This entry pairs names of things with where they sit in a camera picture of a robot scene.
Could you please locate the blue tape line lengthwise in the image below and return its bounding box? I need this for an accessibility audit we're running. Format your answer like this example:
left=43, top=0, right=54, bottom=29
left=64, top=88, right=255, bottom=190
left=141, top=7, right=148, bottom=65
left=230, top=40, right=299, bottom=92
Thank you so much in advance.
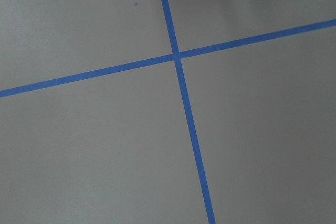
left=161, top=0, right=216, bottom=223

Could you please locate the blue tape line crosswise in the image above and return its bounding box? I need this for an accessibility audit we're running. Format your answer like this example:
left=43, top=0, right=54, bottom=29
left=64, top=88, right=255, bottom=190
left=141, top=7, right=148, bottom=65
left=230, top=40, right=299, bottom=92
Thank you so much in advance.
left=1, top=19, right=335, bottom=98

